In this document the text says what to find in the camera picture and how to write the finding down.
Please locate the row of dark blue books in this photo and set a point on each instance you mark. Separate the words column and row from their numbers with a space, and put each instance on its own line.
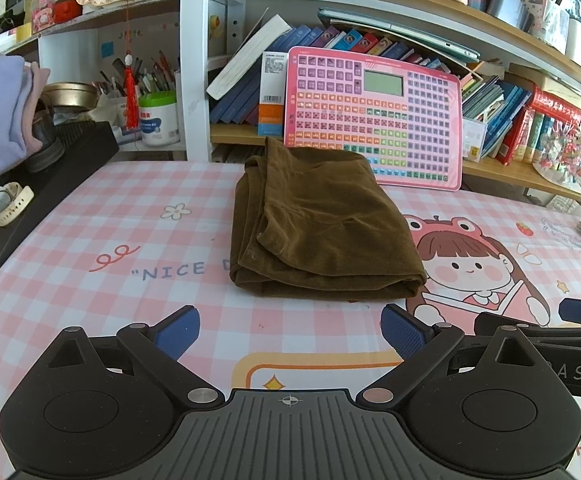
column 235, row 105

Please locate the small white box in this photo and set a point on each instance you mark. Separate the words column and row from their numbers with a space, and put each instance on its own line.
column 473, row 140

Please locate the red tassel charm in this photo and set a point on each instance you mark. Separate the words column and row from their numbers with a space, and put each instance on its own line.
column 132, row 95

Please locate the black box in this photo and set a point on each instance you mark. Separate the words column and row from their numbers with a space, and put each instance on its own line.
column 60, row 180

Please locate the white green-lidded jar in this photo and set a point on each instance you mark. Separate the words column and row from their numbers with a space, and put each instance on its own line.
column 159, row 120

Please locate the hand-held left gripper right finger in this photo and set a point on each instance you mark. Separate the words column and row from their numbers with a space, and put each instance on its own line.
column 403, row 330

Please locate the white wristwatch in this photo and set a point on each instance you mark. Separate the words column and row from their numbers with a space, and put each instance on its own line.
column 8, row 205

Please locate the pink checked desk mat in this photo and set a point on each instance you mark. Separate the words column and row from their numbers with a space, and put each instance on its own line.
column 120, row 240

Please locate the gold metal bowl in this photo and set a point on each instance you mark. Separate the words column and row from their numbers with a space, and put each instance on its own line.
column 68, row 95

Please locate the thick red book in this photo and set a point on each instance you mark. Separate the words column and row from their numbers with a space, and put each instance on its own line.
column 555, row 105

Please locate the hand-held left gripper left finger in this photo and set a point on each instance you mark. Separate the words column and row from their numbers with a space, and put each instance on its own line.
column 178, row 332

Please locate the colourful flower ornament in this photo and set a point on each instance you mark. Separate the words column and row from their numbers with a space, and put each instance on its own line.
column 565, row 155

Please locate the wooden bookshelf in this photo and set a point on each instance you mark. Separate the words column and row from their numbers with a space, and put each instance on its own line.
column 495, row 175

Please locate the orange and white box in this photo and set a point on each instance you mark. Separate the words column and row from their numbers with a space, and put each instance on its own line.
column 272, row 95

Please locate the pink learning keyboard board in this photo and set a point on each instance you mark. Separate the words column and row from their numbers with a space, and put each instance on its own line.
column 370, row 115

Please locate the white shelf unit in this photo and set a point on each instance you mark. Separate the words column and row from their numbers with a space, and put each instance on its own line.
column 195, row 60

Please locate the row of assorted books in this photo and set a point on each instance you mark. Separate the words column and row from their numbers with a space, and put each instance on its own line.
column 495, row 110

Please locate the upright red book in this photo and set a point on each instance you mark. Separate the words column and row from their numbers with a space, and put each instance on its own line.
column 515, row 135

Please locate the brown garment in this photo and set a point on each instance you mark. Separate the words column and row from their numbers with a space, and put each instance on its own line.
column 315, row 230

